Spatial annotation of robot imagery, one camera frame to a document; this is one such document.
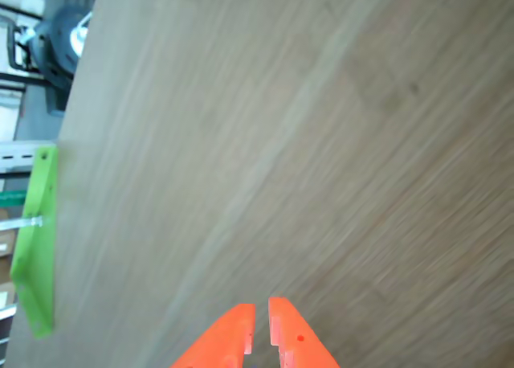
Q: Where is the silver metal rod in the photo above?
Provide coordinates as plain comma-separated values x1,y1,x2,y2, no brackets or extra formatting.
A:
0,216,51,229

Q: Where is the white perforated rail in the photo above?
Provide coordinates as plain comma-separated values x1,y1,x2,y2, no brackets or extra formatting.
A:
0,141,57,174

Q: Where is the black metal frame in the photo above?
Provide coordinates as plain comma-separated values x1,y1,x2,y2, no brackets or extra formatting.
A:
0,2,45,90

